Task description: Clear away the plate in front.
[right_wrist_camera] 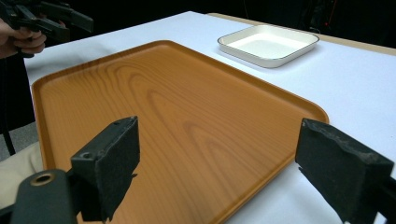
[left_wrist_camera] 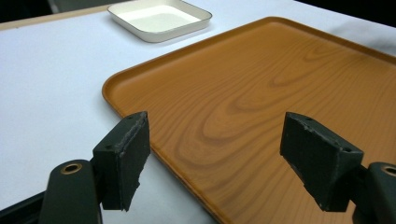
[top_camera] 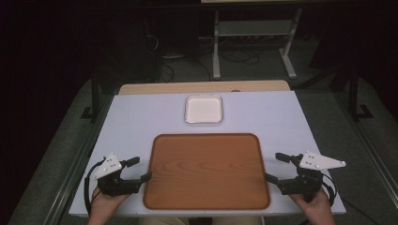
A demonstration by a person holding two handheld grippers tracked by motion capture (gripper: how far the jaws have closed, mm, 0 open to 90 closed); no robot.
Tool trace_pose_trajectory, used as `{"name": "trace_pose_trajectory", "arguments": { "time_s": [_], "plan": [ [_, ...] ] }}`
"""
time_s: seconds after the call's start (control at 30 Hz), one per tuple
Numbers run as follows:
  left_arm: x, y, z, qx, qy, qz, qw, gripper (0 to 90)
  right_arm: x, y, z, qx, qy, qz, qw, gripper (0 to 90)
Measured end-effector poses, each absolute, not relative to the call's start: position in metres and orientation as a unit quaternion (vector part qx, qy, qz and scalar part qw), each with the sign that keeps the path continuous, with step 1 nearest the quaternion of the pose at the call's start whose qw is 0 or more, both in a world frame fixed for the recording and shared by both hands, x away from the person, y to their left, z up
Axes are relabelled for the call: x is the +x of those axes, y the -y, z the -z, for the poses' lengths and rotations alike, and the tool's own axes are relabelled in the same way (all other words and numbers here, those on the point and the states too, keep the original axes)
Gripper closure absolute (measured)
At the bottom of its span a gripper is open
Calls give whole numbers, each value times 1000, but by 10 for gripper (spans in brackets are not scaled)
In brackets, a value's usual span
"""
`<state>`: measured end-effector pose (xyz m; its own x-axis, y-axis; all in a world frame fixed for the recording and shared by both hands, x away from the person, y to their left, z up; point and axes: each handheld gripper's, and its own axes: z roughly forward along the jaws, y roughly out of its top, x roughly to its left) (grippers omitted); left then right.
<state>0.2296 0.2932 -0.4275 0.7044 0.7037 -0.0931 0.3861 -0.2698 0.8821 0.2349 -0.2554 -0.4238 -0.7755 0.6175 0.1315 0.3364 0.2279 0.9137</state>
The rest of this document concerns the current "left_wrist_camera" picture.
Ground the wood-grain brown tray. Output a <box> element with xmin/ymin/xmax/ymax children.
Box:
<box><xmin>102</xmin><ymin>16</ymin><xmax>396</xmax><ymax>224</ymax></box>

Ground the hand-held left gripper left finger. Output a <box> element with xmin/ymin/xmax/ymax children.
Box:
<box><xmin>92</xmin><ymin>110</ymin><xmax>151</xmax><ymax>213</ymax></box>

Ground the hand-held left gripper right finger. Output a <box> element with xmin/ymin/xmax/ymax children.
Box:
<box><xmin>279</xmin><ymin>111</ymin><xmax>364</xmax><ymax>213</ymax></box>

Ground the white square dish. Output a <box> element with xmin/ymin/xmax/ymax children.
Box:
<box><xmin>106</xmin><ymin>0</ymin><xmax>213</xmax><ymax>44</ymax></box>

